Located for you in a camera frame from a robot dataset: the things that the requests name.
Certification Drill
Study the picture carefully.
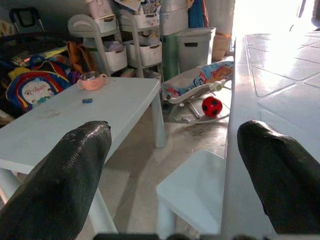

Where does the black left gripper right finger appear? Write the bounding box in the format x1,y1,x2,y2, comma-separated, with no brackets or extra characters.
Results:
236,120,320,235

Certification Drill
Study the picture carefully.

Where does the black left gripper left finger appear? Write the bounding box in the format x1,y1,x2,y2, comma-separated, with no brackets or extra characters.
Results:
0,120,113,240

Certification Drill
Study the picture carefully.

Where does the white low plastic table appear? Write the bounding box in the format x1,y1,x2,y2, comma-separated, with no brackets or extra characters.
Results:
0,76,167,235

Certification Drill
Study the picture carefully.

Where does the white small plastic stool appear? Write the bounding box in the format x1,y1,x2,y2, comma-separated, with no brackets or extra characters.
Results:
156,149,226,240

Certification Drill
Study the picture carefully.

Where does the colourful child backpack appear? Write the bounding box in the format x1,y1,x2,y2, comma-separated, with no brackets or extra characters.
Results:
5,60,72,113

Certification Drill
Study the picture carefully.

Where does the red ball with black spots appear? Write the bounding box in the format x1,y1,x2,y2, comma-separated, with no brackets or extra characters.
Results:
201,96,223,118

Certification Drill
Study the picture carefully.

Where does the colourful baby bouncer seat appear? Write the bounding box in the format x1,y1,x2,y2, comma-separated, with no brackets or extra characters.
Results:
161,60,235,125

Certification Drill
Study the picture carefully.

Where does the orange bag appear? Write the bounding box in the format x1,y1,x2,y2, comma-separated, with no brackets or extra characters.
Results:
66,40,97,75

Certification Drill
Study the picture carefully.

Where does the beige paper bag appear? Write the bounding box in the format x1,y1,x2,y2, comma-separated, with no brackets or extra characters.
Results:
211,31,231,62

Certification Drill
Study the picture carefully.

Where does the grey rolling storage cart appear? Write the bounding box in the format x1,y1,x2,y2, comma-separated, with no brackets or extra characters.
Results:
67,13,128,76

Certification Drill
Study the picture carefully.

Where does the green tall cylinder container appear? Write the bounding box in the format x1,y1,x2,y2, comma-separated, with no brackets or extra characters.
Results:
161,34,180,82

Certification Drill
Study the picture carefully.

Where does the white shelf with drawer bins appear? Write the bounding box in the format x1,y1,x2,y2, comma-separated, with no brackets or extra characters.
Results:
119,7,163,79

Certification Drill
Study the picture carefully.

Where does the blue hanging cloth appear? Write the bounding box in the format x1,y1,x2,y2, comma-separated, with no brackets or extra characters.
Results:
187,0,209,29

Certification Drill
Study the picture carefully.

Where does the grey stacked storage box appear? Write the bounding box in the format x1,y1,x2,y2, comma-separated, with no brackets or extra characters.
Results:
159,0,189,36

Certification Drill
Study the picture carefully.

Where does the pink two-handled child cup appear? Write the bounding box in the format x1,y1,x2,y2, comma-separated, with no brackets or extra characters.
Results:
76,71,109,91

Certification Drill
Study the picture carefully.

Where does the grey plastic bin with handle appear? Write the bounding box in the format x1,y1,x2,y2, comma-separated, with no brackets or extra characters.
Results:
175,26,217,73

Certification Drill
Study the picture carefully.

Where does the black folded stroller frame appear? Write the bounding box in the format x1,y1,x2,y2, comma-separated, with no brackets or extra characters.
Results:
9,7,45,35

